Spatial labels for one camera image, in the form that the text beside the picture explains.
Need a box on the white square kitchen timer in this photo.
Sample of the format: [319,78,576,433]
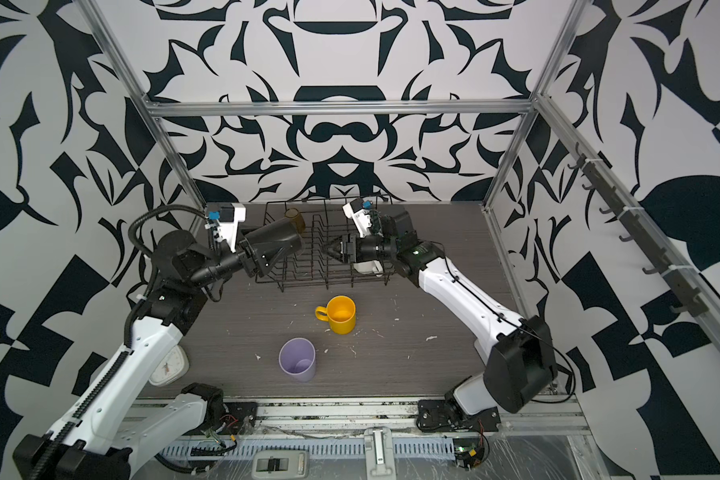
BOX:
[148,345,189,387]

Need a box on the lavender plastic cup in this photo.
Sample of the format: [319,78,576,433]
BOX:
[278,338,316,383]

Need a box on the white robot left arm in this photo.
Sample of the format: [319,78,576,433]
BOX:
[13,219,302,479]

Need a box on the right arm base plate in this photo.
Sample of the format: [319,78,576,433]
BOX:
[415,400,501,433]

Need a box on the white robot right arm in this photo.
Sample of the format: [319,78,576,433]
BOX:
[326,199,558,416]

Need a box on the white centre bracket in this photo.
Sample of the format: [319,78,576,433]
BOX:
[364,427,397,480]

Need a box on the amber textured glass cup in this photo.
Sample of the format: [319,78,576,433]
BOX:
[284,207,306,235]

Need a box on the black wall hook rail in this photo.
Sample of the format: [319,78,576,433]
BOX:
[571,142,710,317]

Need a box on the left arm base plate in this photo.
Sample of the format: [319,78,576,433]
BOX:
[215,401,258,438]

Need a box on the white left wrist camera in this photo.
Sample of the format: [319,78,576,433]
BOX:
[205,202,247,252]

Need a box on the black mug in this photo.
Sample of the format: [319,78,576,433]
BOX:
[239,218,302,255]

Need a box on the black wire dish rack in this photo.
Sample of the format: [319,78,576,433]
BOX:
[255,197,394,291]

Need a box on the grey switch box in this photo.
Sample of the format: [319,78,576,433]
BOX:
[251,449,309,480]

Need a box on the yellow mug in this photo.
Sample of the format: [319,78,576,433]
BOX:
[314,296,357,335]

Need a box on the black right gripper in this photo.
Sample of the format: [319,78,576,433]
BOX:
[323,233,402,266]

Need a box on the cream white mug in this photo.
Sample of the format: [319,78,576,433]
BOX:
[352,260,389,278]

